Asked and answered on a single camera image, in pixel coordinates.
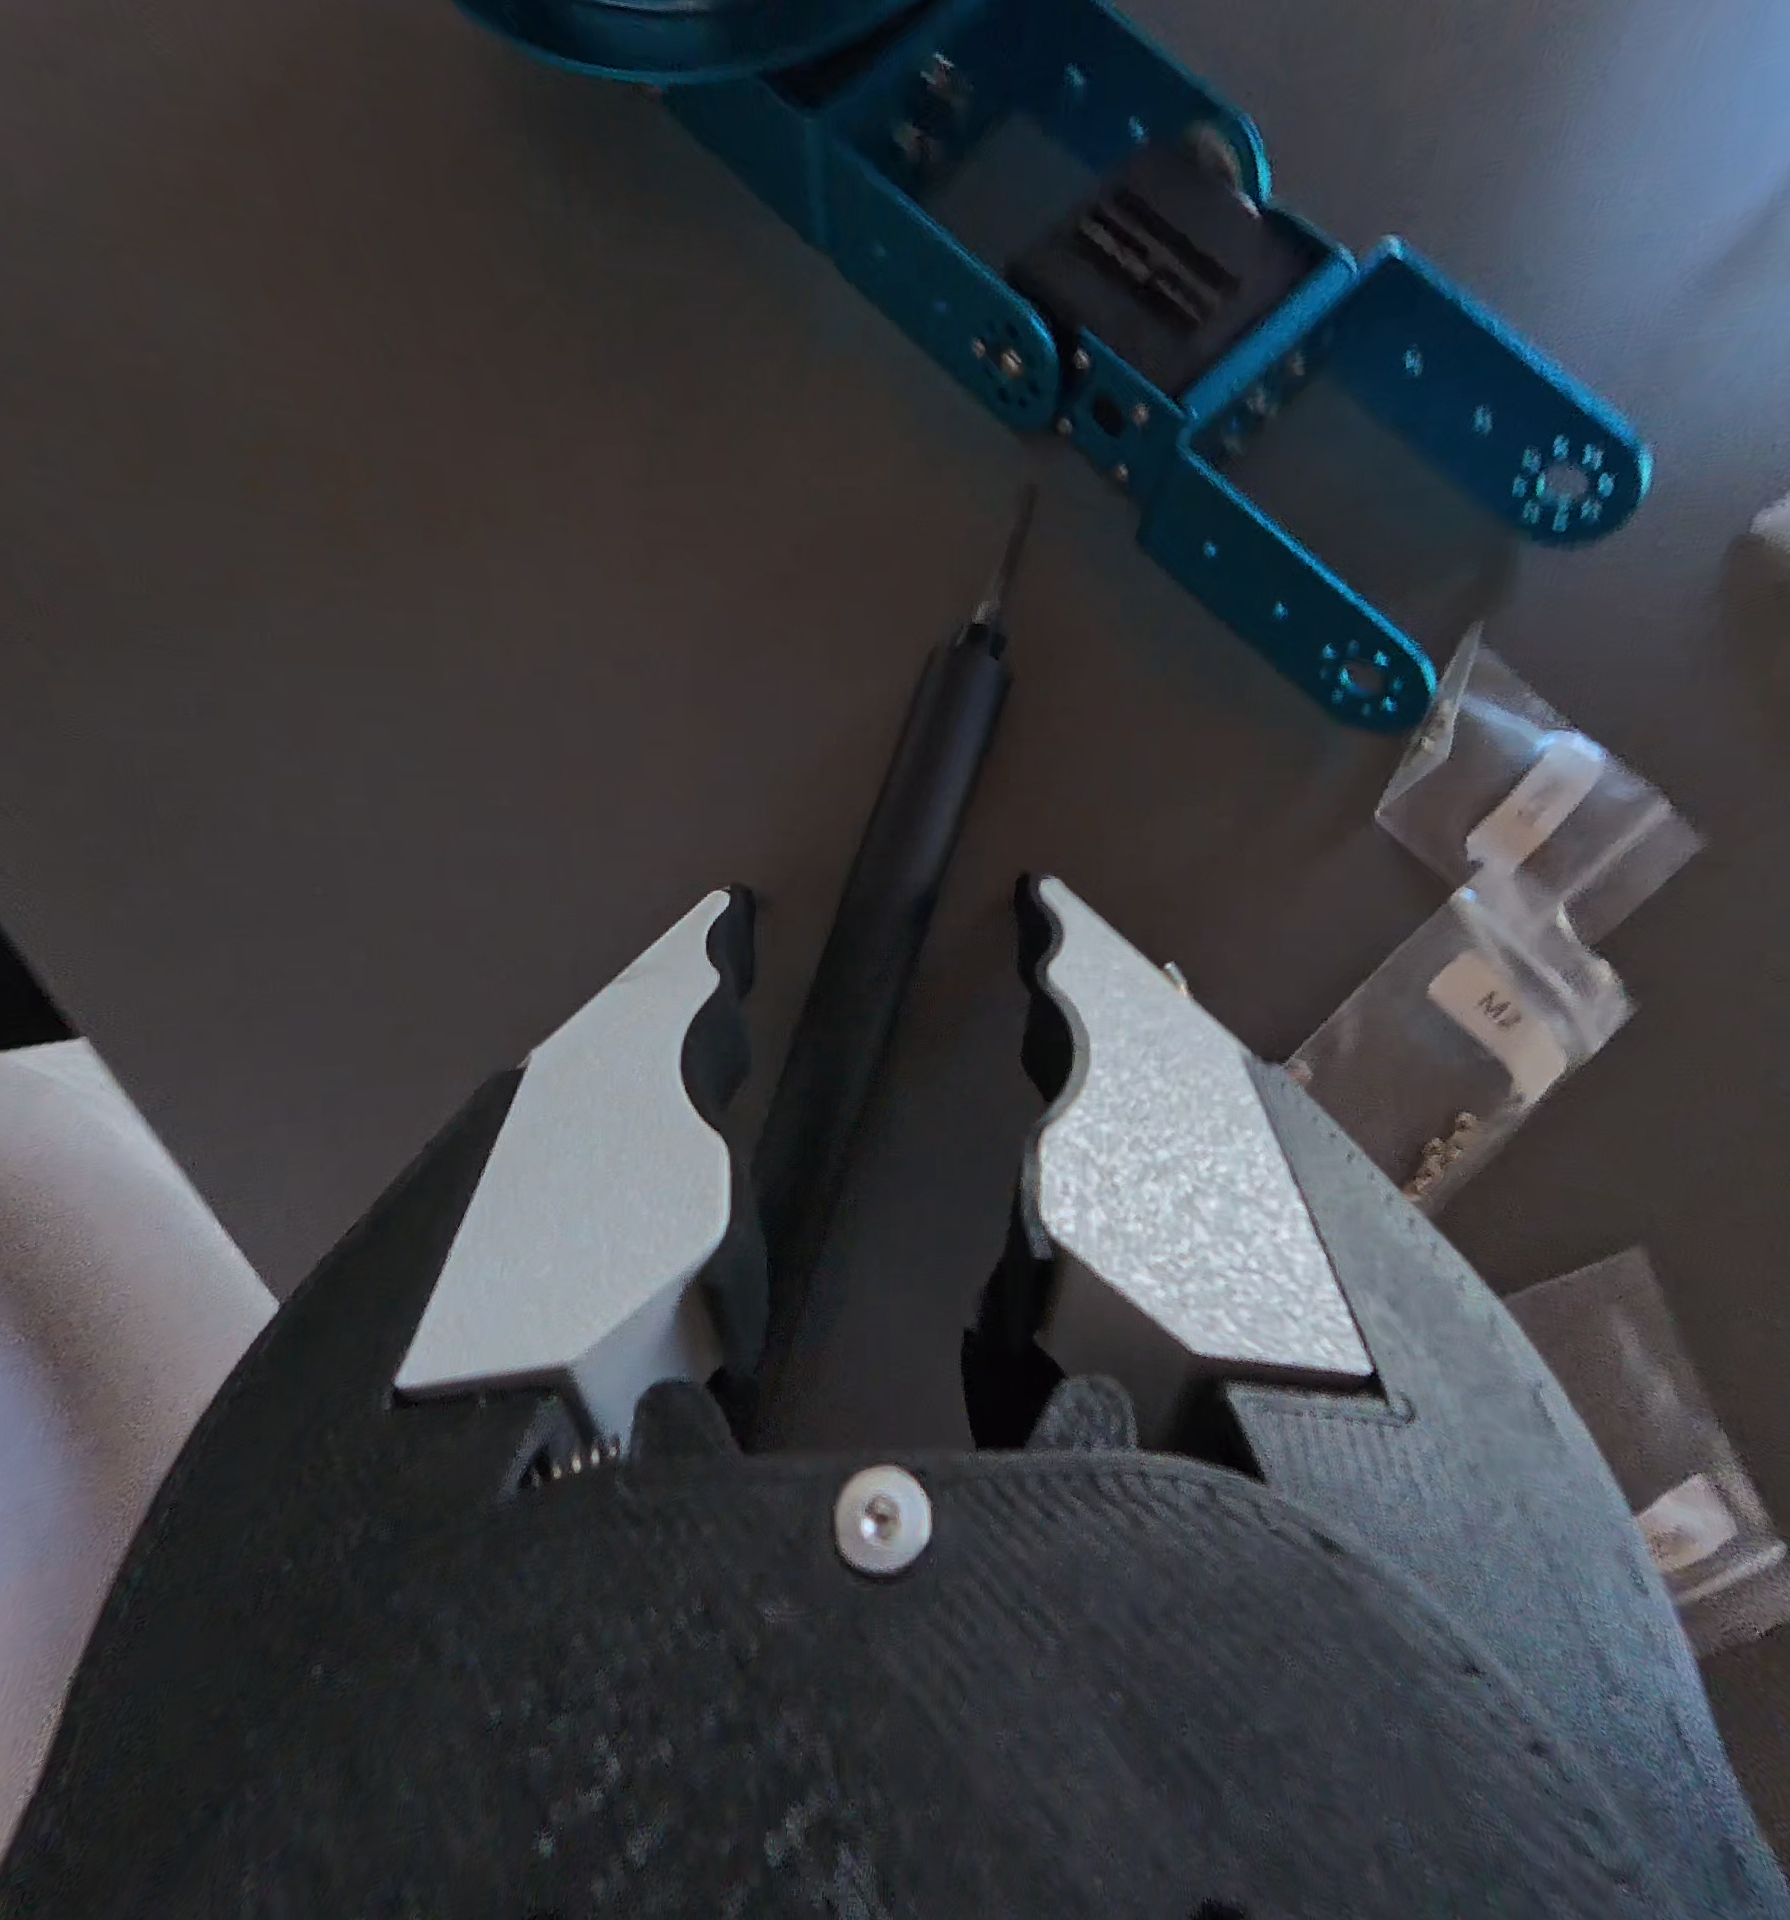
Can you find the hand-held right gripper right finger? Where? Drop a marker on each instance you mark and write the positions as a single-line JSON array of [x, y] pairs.
[[1196, 1199]]

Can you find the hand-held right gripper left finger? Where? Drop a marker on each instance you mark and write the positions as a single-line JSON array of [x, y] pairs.
[[579, 1199]]

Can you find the black electric screwdriver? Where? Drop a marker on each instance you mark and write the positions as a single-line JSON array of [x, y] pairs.
[[898, 900]]

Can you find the blue toy robot arm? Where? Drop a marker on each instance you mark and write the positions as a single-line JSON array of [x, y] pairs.
[[898, 227]]

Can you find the dark grey desk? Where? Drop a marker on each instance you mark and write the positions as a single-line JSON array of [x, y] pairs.
[[310, 526]]

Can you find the small clear screw bag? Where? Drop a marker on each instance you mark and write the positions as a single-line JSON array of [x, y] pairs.
[[1557, 792], [1484, 1036], [1660, 1438]]

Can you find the person's white shirt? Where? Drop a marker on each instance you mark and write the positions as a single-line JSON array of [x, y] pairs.
[[58, 1351]]

